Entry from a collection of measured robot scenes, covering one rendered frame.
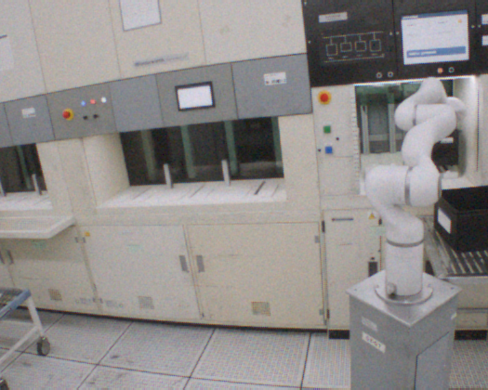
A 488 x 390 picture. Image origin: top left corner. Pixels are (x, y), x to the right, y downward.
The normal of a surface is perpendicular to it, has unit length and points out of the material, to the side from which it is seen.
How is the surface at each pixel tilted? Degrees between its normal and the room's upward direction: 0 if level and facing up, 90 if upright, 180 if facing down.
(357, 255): 90
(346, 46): 90
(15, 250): 90
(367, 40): 90
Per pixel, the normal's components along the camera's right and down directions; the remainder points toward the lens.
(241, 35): -0.25, 0.30
